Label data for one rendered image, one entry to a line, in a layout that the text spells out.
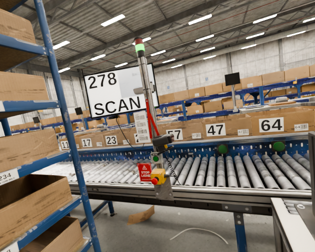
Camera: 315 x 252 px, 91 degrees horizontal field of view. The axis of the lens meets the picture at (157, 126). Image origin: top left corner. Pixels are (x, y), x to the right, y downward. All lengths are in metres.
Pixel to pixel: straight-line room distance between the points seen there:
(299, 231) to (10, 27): 1.19
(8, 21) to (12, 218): 0.62
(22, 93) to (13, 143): 0.17
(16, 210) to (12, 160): 0.15
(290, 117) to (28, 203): 1.60
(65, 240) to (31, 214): 0.19
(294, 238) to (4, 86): 1.05
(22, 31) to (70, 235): 0.78
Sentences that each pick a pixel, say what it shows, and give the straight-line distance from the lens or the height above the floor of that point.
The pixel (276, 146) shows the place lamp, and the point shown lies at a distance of 1.48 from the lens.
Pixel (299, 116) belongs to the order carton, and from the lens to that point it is 1.56.
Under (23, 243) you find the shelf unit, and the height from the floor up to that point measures 0.92.
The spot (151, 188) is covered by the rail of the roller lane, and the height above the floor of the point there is 0.74.
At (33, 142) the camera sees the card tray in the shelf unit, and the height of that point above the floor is 1.20.
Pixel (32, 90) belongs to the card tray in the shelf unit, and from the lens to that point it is 0.72.
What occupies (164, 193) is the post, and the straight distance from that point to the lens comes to 1.07.
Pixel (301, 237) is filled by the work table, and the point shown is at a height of 0.75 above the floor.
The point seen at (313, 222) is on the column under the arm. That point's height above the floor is 0.76.
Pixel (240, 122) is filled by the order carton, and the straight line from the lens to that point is 1.47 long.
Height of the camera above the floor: 1.25
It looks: 7 degrees down
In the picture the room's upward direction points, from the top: 10 degrees counter-clockwise
